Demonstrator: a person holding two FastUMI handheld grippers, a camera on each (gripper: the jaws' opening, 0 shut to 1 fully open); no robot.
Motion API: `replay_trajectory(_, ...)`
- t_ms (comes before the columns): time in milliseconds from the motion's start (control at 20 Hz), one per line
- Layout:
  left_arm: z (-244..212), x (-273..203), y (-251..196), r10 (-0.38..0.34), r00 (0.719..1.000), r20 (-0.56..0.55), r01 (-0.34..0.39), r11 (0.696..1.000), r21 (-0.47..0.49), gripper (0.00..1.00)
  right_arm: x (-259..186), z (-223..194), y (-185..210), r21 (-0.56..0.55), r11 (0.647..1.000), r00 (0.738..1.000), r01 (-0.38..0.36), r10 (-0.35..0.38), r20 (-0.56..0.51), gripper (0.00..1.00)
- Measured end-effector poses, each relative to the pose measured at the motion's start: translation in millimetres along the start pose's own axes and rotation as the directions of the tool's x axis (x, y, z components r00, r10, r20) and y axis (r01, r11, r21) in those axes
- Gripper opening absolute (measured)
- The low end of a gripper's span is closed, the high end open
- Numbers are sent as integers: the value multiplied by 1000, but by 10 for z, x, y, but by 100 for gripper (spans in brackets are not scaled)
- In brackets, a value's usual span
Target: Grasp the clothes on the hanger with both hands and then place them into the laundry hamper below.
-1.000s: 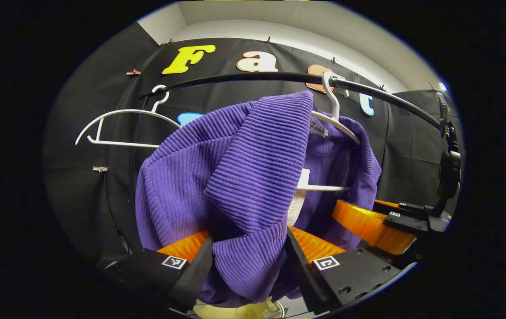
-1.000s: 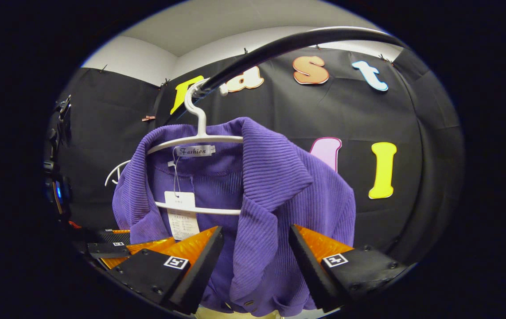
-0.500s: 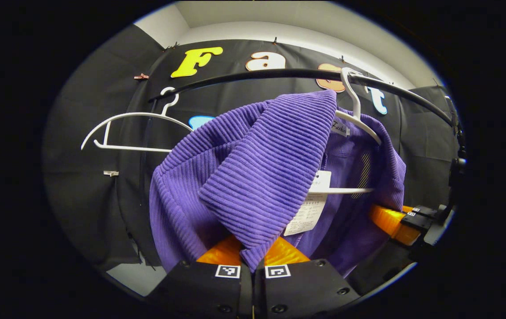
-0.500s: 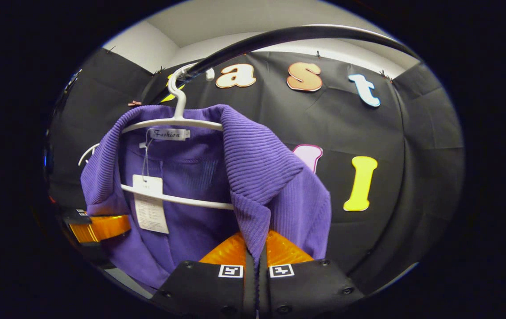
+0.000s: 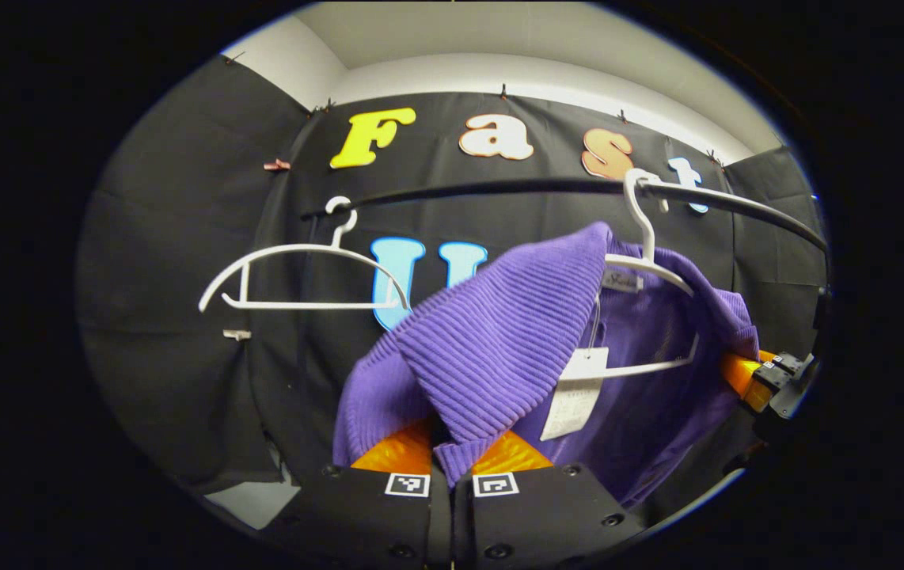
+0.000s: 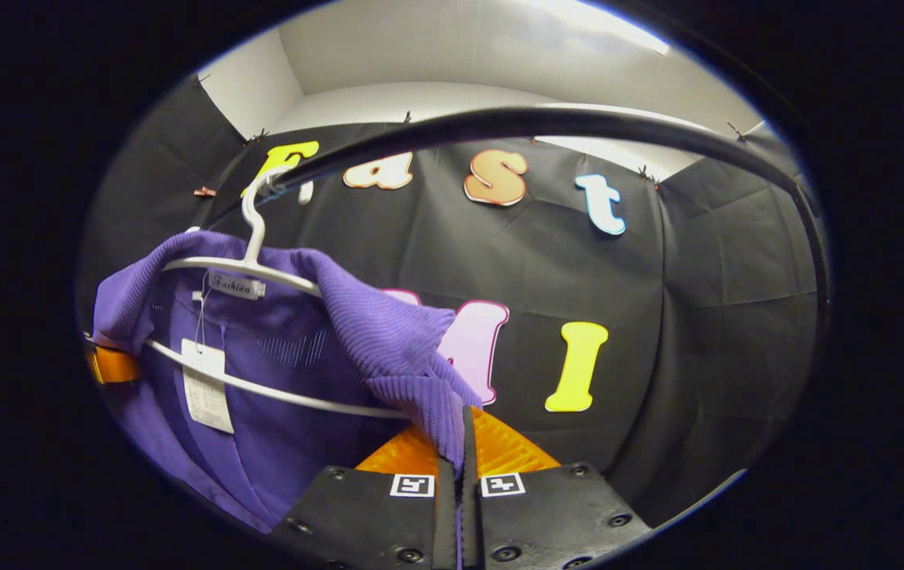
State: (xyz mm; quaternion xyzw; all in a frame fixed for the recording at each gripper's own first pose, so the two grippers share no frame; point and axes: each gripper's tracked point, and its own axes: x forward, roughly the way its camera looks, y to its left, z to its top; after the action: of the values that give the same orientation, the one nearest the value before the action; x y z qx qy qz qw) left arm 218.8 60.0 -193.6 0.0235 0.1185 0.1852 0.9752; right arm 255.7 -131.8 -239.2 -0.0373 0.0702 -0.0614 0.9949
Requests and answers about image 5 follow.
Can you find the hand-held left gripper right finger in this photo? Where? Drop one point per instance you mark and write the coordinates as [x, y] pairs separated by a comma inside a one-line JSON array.
[[539, 514]]

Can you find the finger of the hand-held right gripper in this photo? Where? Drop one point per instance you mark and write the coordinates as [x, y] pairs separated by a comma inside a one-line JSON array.
[[741, 376]]

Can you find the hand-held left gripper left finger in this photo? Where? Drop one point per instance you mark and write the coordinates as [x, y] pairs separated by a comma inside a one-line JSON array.
[[373, 514]]

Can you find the purple ribbed jacket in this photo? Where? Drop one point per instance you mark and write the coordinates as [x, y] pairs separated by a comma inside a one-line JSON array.
[[499, 340]]

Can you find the white plastic hanger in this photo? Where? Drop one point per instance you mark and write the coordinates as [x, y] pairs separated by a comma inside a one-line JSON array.
[[646, 237], [309, 305]]

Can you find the silver clip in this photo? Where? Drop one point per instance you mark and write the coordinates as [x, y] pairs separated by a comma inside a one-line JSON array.
[[237, 334]]

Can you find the black backdrop cloth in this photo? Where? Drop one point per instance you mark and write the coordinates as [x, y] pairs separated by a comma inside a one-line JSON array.
[[167, 237]]

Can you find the pink clip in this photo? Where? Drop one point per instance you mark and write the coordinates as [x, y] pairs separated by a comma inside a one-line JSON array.
[[276, 165]]

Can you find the row of black cloth clips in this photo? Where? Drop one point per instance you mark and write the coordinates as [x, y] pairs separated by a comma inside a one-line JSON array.
[[503, 91]]

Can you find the black clothes rail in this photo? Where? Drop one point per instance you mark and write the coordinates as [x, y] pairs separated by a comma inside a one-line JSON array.
[[499, 185]]

